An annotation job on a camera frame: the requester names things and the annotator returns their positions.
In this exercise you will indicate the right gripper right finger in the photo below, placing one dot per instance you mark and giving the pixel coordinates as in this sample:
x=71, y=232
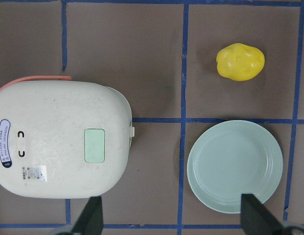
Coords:
x=255, y=219

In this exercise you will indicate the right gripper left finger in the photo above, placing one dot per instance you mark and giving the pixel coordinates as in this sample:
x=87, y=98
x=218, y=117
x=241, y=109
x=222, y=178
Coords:
x=90, y=221

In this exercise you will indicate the white rice cooker orange handle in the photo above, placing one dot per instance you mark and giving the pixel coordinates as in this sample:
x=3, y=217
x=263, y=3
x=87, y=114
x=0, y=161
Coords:
x=61, y=138

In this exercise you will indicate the green plate near right arm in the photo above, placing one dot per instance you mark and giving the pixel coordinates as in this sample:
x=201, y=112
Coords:
x=232, y=158

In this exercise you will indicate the yellow toy potato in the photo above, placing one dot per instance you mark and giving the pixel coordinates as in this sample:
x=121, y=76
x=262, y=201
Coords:
x=240, y=62

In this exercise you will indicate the brown paper table cover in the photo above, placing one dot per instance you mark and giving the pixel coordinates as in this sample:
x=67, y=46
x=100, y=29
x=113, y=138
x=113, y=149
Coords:
x=161, y=55

